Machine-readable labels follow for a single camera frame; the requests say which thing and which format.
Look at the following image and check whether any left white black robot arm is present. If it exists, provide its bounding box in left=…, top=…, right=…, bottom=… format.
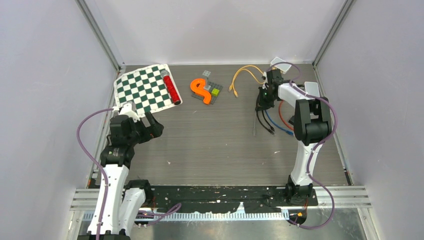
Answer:
left=77, top=112, right=164, bottom=240

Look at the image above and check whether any red toy microphone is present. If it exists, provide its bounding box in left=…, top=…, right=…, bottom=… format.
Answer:
left=160, top=69, right=182, bottom=105

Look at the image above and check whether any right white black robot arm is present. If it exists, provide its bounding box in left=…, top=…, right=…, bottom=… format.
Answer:
left=255, top=69, right=332, bottom=205

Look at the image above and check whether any black mounting base plate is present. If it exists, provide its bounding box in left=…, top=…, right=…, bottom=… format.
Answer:
left=142, top=185, right=318, bottom=214

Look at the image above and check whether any yellow ethernet cable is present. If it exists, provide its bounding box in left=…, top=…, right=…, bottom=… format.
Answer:
left=227, top=64, right=268, bottom=98

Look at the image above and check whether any blue ethernet cable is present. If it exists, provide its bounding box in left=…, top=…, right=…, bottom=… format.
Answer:
left=264, top=109, right=295, bottom=137

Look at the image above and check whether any grey lego tower piece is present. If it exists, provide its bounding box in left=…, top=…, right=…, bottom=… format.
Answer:
left=202, top=70, right=211, bottom=91

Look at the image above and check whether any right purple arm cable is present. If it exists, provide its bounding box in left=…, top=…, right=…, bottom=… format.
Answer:
left=268, top=61, right=339, bottom=231

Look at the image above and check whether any orange S-shaped toy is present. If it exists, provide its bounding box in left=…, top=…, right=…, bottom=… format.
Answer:
left=190, top=78, right=212, bottom=105

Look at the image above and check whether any green white chessboard mat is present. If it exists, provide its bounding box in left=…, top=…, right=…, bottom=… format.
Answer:
left=113, top=64, right=176, bottom=118

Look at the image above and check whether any red ethernet cable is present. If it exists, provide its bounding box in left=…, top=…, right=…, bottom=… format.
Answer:
left=278, top=101, right=296, bottom=132

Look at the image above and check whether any black ethernet cable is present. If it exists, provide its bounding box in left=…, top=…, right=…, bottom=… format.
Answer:
left=256, top=109, right=276, bottom=135

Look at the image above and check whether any yellow-green lego brick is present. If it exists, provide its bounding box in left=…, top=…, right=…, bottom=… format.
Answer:
left=211, top=88, right=220, bottom=97

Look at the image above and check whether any grey lego baseplate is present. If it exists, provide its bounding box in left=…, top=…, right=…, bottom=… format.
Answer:
left=190, top=78, right=223, bottom=105

